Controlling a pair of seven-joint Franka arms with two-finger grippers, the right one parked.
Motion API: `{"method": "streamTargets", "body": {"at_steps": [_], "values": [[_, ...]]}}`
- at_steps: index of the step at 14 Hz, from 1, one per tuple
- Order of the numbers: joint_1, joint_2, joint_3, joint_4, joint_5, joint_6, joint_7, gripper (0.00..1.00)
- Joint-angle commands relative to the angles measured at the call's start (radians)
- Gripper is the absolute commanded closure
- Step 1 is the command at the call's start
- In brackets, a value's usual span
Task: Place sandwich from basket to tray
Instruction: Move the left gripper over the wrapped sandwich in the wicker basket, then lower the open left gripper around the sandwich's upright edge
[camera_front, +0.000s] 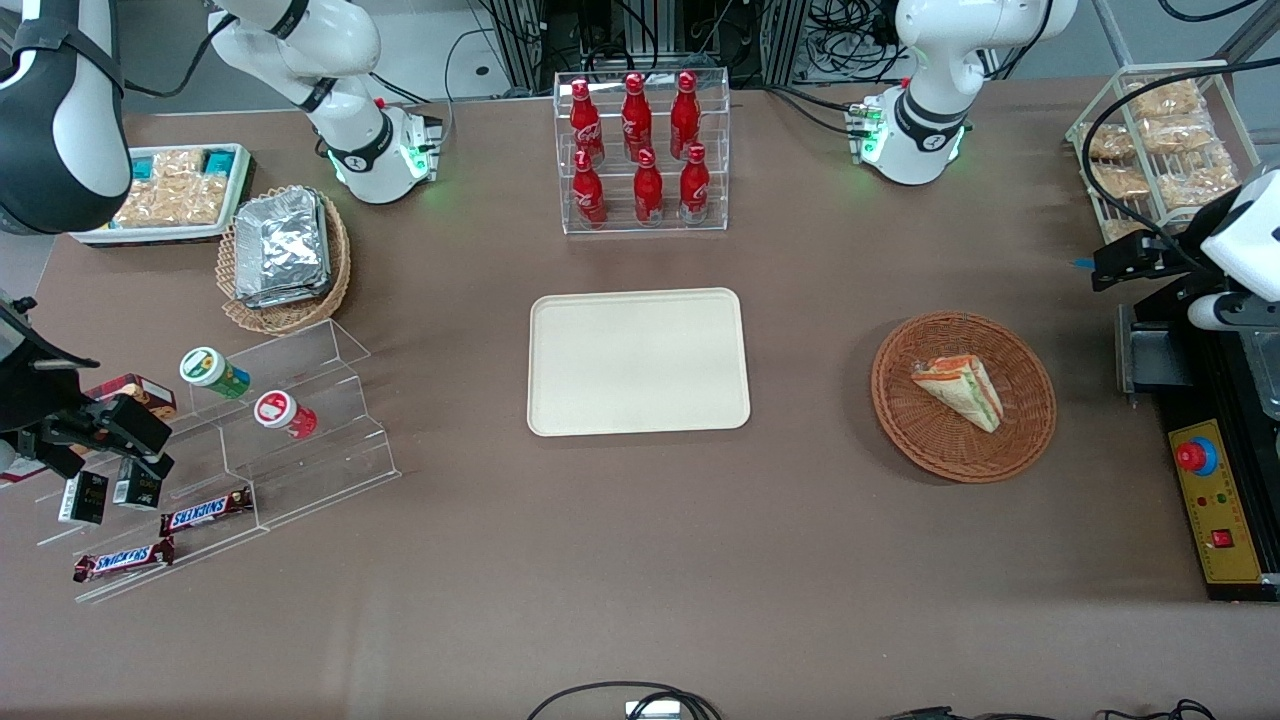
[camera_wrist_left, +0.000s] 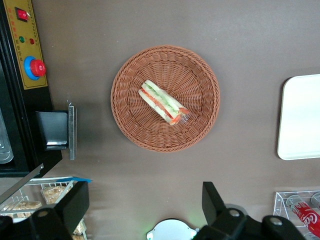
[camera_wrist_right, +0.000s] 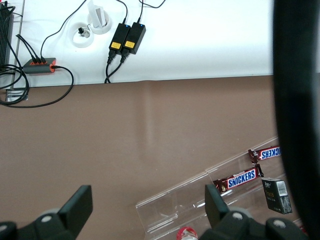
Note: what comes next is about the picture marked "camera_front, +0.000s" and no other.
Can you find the silver foil pack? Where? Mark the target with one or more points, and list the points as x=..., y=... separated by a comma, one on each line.
x=300, y=298
x=280, y=240

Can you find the small black box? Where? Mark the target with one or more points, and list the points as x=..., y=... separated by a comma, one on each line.
x=136, y=487
x=83, y=498

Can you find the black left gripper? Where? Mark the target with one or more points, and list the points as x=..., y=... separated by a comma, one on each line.
x=1178, y=252

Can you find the oval tan wicker basket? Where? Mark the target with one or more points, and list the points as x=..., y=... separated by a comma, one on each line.
x=285, y=312

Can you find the clear acrylic stepped display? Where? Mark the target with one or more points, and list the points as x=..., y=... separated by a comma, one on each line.
x=320, y=460

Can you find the red lidded cup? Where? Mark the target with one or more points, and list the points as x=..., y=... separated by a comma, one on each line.
x=283, y=413

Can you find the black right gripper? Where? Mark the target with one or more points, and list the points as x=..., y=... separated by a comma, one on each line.
x=32, y=388

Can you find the clear cracker bag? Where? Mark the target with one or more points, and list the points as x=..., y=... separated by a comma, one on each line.
x=180, y=165
x=170, y=202

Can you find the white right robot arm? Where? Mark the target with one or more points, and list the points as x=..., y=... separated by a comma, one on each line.
x=60, y=120

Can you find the clear nut snack bag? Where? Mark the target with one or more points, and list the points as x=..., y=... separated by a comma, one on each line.
x=1122, y=230
x=1195, y=180
x=1165, y=98
x=1110, y=142
x=1120, y=181
x=1178, y=133

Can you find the red emergency stop button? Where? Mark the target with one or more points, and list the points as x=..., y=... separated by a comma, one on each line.
x=1195, y=457

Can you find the clear plastic container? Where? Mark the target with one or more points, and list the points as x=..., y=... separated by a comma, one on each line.
x=1265, y=375

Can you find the white plastic snack tray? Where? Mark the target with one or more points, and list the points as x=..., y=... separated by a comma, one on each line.
x=95, y=236

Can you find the small silver plug box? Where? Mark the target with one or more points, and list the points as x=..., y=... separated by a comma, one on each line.
x=652, y=711

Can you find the clear acrylic bottle rack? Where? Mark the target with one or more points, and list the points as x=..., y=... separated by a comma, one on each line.
x=720, y=110

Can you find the grey aluminium profile bar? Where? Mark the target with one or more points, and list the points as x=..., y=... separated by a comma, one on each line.
x=1250, y=30
x=1113, y=30

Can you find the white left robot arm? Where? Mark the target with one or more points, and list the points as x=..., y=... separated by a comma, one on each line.
x=935, y=60

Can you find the teal snack pack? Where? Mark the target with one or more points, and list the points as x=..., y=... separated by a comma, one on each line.
x=145, y=168
x=219, y=160

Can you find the triangular sandwich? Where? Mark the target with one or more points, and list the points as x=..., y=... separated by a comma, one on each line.
x=962, y=390

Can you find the beige rectangular tray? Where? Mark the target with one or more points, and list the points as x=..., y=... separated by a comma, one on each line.
x=630, y=365

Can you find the round brown wicker basket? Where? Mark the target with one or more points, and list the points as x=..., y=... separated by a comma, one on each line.
x=920, y=440

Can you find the red cola bottle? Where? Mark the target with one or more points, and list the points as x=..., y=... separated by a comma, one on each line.
x=588, y=195
x=694, y=190
x=648, y=192
x=636, y=120
x=684, y=120
x=586, y=125

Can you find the green lidded cup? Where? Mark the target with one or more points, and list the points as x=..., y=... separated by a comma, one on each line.
x=212, y=370

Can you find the black yellow control box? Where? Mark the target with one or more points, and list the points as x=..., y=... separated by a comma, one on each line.
x=1225, y=560

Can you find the black aluminium frame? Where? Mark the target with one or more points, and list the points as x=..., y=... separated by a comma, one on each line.
x=650, y=30

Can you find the brown snickers bar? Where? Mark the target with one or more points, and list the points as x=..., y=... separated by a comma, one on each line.
x=205, y=512
x=122, y=561

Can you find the brown chocolate box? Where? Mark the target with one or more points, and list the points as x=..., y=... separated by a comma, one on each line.
x=140, y=390

